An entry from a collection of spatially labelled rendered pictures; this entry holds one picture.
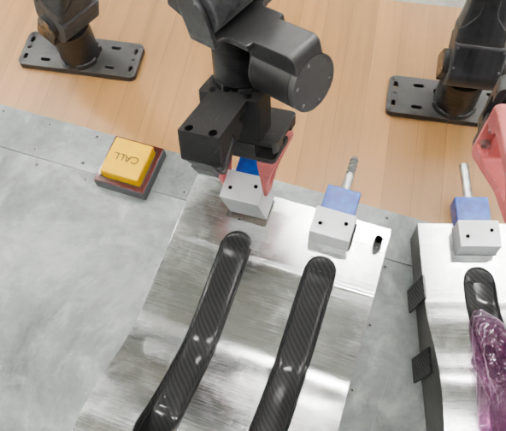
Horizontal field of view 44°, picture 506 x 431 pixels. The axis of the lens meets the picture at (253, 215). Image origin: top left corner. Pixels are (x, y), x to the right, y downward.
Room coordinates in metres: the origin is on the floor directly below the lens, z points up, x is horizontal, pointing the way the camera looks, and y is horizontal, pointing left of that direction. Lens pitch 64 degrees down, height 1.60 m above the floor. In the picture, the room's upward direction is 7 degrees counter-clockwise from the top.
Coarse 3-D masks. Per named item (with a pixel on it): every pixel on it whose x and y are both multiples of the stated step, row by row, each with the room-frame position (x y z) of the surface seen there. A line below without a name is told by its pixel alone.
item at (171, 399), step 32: (224, 256) 0.29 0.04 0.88; (320, 256) 0.28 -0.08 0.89; (224, 288) 0.25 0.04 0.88; (320, 288) 0.24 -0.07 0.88; (192, 320) 0.22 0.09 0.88; (224, 320) 0.21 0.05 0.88; (288, 320) 0.20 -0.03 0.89; (320, 320) 0.20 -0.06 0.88; (192, 352) 0.18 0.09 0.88; (288, 352) 0.17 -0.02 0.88; (160, 384) 0.14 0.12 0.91; (192, 384) 0.14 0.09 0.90; (288, 384) 0.13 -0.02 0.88; (160, 416) 0.11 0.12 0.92; (256, 416) 0.10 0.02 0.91; (288, 416) 0.09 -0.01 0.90
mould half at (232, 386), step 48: (192, 192) 0.38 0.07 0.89; (192, 240) 0.32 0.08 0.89; (288, 240) 0.30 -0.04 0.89; (384, 240) 0.29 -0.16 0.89; (192, 288) 0.26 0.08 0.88; (240, 288) 0.25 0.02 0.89; (288, 288) 0.24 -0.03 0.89; (336, 288) 0.23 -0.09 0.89; (144, 336) 0.20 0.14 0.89; (240, 336) 0.19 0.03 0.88; (336, 336) 0.18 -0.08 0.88; (144, 384) 0.14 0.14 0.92; (240, 384) 0.13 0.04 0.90; (336, 384) 0.12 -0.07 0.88
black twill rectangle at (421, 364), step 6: (420, 354) 0.16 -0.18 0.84; (426, 354) 0.15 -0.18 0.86; (414, 360) 0.15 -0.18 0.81; (420, 360) 0.15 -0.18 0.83; (426, 360) 0.14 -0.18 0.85; (414, 366) 0.15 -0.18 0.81; (420, 366) 0.14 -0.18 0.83; (426, 366) 0.14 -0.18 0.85; (414, 372) 0.14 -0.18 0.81; (420, 372) 0.14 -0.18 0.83; (426, 372) 0.13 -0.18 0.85; (414, 378) 0.13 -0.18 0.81; (420, 378) 0.13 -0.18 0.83
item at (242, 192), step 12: (240, 168) 0.38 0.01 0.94; (252, 168) 0.38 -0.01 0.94; (228, 180) 0.36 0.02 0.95; (240, 180) 0.36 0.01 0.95; (252, 180) 0.36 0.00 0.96; (228, 192) 0.35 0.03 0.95; (240, 192) 0.34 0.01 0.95; (252, 192) 0.34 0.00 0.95; (228, 204) 0.34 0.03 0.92; (240, 204) 0.34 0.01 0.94; (252, 204) 0.33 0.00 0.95; (264, 204) 0.33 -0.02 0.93; (264, 216) 0.33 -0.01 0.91
